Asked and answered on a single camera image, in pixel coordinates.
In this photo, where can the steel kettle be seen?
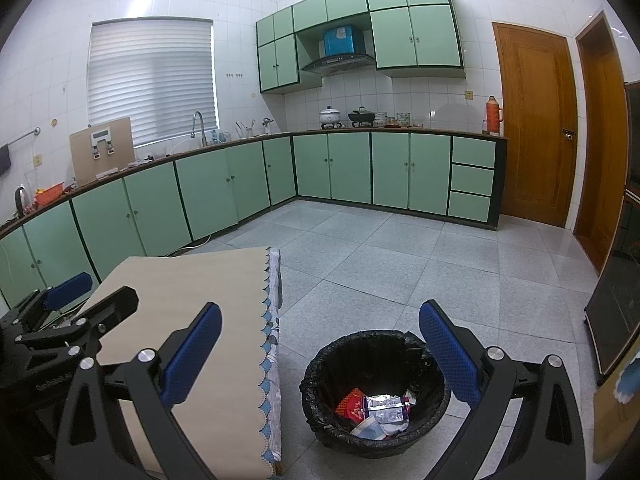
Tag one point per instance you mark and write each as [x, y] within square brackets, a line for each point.
[21, 201]

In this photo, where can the metal towel rail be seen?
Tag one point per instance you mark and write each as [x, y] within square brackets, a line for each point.
[25, 136]

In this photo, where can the red gold printed packet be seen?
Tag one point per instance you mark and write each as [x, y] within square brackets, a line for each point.
[350, 404]

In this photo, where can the utensil holder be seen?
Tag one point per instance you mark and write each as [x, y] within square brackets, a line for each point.
[245, 131]

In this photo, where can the white cooking pot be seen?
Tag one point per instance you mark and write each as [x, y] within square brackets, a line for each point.
[330, 116]

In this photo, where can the green cabinets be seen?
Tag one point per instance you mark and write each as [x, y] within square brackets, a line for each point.
[415, 35]
[210, 185]

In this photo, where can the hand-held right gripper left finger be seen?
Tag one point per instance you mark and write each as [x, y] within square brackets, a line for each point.
[192, 355]

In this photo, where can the white window blind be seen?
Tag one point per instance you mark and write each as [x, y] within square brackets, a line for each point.
[150, 80]

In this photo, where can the black range hood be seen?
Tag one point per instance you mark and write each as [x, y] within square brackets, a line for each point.
[337, 62]

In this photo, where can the silver foil wrapper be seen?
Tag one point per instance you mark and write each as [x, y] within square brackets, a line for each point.
[385, 407]

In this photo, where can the black wok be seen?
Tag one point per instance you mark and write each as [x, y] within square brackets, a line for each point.
[361, 117]

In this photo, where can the green upper cabinets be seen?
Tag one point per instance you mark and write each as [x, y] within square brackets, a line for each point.
[415, 35]

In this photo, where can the blue box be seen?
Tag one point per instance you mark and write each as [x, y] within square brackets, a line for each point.
[342, 40]

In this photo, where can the green lower cabinets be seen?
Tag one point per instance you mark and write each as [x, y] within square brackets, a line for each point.
[210, 185]

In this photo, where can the metal faucet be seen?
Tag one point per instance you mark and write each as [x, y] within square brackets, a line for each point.
[202, 132]

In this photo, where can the dark cloth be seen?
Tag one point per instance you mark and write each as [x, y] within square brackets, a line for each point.
[4, 160]

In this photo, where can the cardboard box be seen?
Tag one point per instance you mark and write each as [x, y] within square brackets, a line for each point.
[612, 420]

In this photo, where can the white blue paper cup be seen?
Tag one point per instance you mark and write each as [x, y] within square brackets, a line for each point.
[370, 430]

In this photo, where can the beige tablecloth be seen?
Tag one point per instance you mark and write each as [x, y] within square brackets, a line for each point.
[190, 280]

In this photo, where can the white grey device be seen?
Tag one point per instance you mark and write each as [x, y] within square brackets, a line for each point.
[101, 135]

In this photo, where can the wooden board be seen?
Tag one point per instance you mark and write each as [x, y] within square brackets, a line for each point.
[80, 160]

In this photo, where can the orange thermos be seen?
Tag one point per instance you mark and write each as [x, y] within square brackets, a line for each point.
[493, 115]

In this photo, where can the black glass cabinet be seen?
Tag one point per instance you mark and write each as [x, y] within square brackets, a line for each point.
[620, 260]

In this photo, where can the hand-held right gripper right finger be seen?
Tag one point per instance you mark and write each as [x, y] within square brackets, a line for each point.
[450, 355]

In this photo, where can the orange basket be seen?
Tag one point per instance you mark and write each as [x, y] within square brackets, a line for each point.
[50, 193]

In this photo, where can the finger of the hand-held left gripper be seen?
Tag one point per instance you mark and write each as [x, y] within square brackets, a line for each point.
[70, 287]
[112, 305]

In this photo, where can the black lined trash bin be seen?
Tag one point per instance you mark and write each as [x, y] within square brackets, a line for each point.
[320, 385]

